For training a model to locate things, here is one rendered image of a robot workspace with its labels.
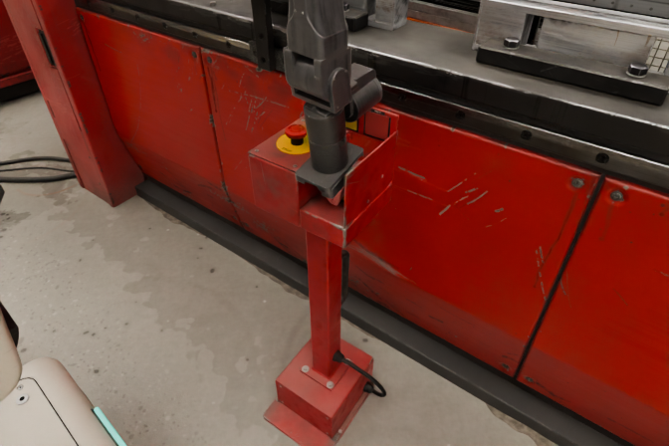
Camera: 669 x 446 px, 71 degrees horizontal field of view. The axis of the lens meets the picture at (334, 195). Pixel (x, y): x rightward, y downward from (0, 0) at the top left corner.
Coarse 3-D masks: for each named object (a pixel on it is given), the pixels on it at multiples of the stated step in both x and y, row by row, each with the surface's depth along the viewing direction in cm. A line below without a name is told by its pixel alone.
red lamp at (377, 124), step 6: (366, 114) 79; (372, 114) 79; (378, 114) 78; (366, 120) 80; (372, 120) 79; (378, 120) 78; (384, 120) 78; (366, 126) 81; (372, 126) 80; (378, 126) 79; (384, 126) 78; (366, 132) 81; (372, 132) 81; (378, 132) 80; (384, 132) 79; (384, 138) 80
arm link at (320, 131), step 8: (352, 104) 66; (304, 112) 64; (312, 112) 64; (320, 112) 63; (328, 112) 63; (336, 112) 63; (344, 112) 68; (352, 112) 68; (312, 120) 64; (320, 120) 63; (328, 120) 63; (336, 120) 64; (344, 120) 66; (312, 128) 65; (320, 128) 64; (328, 128) 64; (336, 128) 65; (344, 128) 66; (312, 136) 66; (320, 136) 65; (328, 136) 65; (336, 136) 66; (320, 144) 66; (328, 144) 66
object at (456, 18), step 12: (408, 0) 270; (420, 0) 284; (432, 0) 279; (444, 0) 287; (456, 0) 284; (408, 12) 273; (420, 12) 268; (432, 12) 263; (444, 12) 258; (456, 12) 253; (468, 12) 252; (444, 24) 261; (456, 24) 256; (468, 24) 252; (540, 24) 246
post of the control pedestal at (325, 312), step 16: (320, 240) 89; (320, 256) 91; (336, 256) 94; (320, 272) 94; (336, 272) 97; (320, 288) 97; (336, 288) 100; (320, 304) 101; (336, 304) 103; (320, 320) 104; (336, 320) 106; (320, 336) 108; (336, 336) 110; (320, 352) 112; (320, 368) 116
